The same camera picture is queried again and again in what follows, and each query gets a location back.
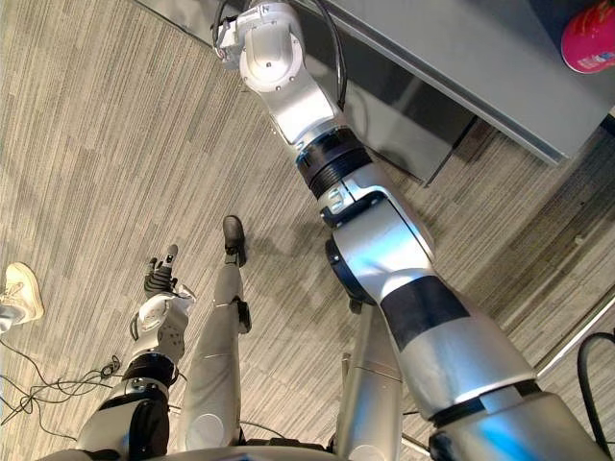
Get person's white shoe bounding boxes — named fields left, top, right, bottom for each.
left=0, top=261, right=45, bottom=326

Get right robot leg silver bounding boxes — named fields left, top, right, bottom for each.
left=333, top=302, right=409, bottom=460

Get pink canister with label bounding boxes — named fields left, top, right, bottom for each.
left=559, top=0, right=615, bottom=76

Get metal partition floor rail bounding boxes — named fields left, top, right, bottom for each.
left=533, top=297, right=615, bottom=376

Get left robot foot dark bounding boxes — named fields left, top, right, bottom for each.
left=222, top=214, right=249, bottom=268

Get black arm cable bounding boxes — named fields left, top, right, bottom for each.
left=311, top=0, right=350, bottom=109

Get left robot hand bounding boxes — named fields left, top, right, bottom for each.
left=142, top=243, right=180, bottom=296

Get robot leg silver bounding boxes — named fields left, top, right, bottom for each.
left=333, top=302, right=409, bottom=460
left=175, top=258, right=254, bottom=455

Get silver robot torso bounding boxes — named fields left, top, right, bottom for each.
left=45, top=434, right=337, bottom=461

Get thick black cable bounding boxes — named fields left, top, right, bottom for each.
left=576, top=330, right=615, bottom=457

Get left robot leg silver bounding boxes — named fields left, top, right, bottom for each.
left=175, top=258, right=254, bottom=455

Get thin black floor cable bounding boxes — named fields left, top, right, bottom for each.
left=0, top=335, right=124, bottom=438

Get grey metal shelf unit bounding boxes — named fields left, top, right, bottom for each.
left=129, top=0, right=615, bottom=188

